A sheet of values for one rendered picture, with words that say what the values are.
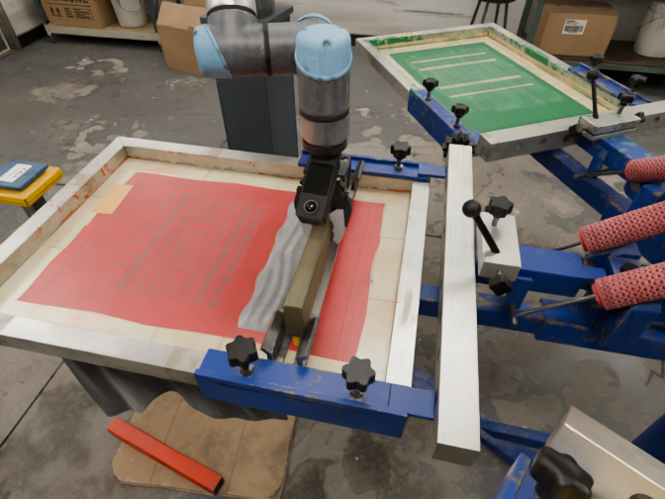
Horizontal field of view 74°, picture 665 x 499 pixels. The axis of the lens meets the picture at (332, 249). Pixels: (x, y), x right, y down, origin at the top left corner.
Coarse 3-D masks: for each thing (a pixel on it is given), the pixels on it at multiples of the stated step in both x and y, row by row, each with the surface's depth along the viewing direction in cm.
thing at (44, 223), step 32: (96, 160) 104; (160, 160) 110; (192, 160) 107; (224, 160) 105; (256, 160) 104; (288, 160) 104; (64, 192) 95; (416, 192) 95; (32, 224) 88; (416, 224) 88; (0, 256) 81; (416, 256) 81; (416, 288) 76; (0, 320) 71; (32, 320) 71; (416, 320) 71; (64, 352) 68; (96, 352) 66; (128, 352) 66; (160, 352) 66; (192, 352) 66
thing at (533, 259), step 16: (528, 256) 74; (544, 256) 74; (560, 256) 74; (576, 256) 74; (528, 272) 72; (544, 272) 71; (560, 272) 71; (576, 272) 71; (544, 288) 74; (560, 288) 73; (576, 288) 72
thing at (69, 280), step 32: (64, 256) 86; (96, 256) 86; (256, 256) 86; (32, 288) 80; (64, 288) 80; (96, 288) 80; (352, 288) 80; (128, 320) 75; (160, 320) 75; (192, 320) 75; (224, 320) 75; (320, 320) 75; (352, 320) 75; (320, 352) 70; (352, 352) 70
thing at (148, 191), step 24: (144, 192) 101; (168, 192) 101; (192, 192) 101; (216, 192) 101; (240, 192) 101; (264, 192) 101; (288, 192) 101; (96, 216) 95; (120, 216) 95; (144, 216) 95; (360, 216) 95; (264, 240) 89; (360, 240) 89; (360, 264) 84
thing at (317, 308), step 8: (352, 192) 93; (336, 248) 81; (328, 264) 78; (328, 272) 77; (328, 280) 76; (320, 288) 74; (320, 296) 73; (320, 304) 72; (312, 312) 71; (320, 312) 71
